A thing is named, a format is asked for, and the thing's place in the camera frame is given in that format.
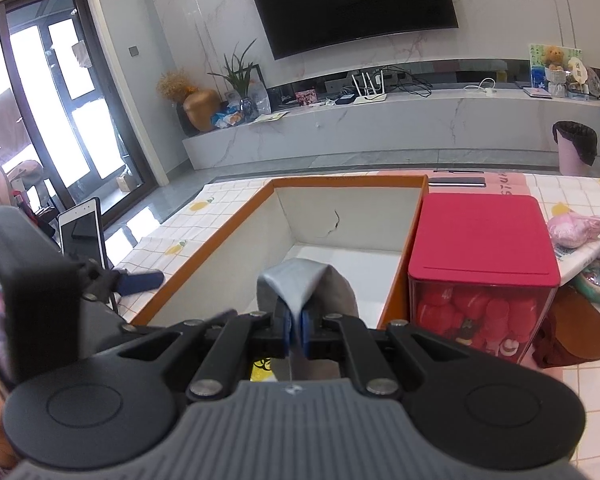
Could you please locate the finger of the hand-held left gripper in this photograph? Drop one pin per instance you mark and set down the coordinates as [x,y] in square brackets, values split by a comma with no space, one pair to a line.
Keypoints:
[140,282]

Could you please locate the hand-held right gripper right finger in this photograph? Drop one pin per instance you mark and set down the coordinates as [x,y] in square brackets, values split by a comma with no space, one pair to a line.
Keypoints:
[305,330]

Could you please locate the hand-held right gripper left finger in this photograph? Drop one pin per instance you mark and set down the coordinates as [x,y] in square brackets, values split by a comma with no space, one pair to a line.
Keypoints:
[282,330]

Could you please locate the grey cloth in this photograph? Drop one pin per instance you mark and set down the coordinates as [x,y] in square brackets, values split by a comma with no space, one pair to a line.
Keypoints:
[300,280]

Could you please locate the orange cardboard box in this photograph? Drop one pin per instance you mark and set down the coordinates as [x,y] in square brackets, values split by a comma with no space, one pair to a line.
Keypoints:
[340,210]

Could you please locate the lemon print checked tablecloth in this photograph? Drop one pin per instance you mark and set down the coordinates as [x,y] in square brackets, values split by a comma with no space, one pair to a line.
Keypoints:
[180,230]

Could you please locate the white tablet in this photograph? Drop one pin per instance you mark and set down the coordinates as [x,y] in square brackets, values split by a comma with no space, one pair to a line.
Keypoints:
[80,235]

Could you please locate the gold vase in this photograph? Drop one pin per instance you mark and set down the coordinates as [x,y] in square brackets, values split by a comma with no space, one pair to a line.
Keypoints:
[200,110]

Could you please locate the blue snack bag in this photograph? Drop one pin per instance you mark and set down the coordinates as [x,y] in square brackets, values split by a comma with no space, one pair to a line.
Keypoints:
[227,119]

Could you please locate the red lidded clear container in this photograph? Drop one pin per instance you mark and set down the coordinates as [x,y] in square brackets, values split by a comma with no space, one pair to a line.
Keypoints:
[480,235]

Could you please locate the dried yellow flowers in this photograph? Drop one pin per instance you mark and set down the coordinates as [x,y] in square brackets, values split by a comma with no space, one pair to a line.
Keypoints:
[172,85]

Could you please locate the dark framed glass door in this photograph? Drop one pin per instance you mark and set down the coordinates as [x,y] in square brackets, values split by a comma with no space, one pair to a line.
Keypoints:
[105,85]

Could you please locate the marble television cabinet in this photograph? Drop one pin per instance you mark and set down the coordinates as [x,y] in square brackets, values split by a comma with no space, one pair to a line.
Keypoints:
[380,125]

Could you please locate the clear water bottle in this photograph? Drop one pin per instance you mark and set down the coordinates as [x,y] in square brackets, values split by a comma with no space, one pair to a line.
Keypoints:
[260,100]

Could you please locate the green potted plant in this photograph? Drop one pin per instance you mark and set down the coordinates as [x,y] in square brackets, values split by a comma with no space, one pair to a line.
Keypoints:
[235,72]

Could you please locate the pink card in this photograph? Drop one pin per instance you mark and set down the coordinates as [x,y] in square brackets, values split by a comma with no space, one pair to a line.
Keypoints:
[305,97]

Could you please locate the white router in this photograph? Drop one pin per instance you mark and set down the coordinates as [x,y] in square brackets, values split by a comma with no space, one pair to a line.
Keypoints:
[370,97]

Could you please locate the flat pink carton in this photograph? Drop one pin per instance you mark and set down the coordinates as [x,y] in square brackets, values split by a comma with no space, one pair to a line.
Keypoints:
[510,185]

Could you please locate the teal plush toy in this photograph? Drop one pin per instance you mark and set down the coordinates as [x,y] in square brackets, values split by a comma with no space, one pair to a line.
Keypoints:
[597,280]

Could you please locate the pink trash bin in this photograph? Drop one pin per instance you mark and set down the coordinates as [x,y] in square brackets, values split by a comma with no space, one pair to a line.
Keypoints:
[570,155]

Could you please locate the black television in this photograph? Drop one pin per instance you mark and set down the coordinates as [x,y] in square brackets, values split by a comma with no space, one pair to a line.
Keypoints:
[350,5]

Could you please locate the green picture board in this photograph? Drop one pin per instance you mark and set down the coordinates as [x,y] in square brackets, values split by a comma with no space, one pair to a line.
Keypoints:
[537,60]

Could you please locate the brown teddy bear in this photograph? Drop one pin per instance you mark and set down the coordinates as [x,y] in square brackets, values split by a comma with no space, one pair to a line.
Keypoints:
[555,56]

